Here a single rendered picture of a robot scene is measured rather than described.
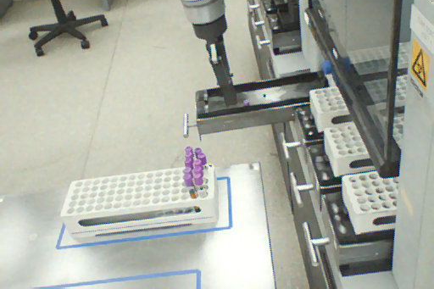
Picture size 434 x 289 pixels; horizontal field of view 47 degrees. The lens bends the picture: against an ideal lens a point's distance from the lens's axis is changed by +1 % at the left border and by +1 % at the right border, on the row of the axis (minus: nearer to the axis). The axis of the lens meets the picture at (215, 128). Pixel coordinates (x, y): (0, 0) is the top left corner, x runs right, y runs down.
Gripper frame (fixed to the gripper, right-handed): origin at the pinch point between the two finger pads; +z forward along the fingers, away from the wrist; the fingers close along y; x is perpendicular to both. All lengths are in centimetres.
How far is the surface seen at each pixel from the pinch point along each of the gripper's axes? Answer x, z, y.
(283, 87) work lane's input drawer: -12.6, 9.4, 11.5
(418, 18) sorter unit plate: -32, -35, -45
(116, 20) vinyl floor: 117, 85, 259
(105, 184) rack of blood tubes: 24.1, -2.8, -29.4
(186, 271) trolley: 7.5, 4.4, -47.2
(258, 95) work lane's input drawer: -5.8, 8.7, 9.1
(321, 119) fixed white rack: -20.4, 4.8, -10.5
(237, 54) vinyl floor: 19, 92, 180
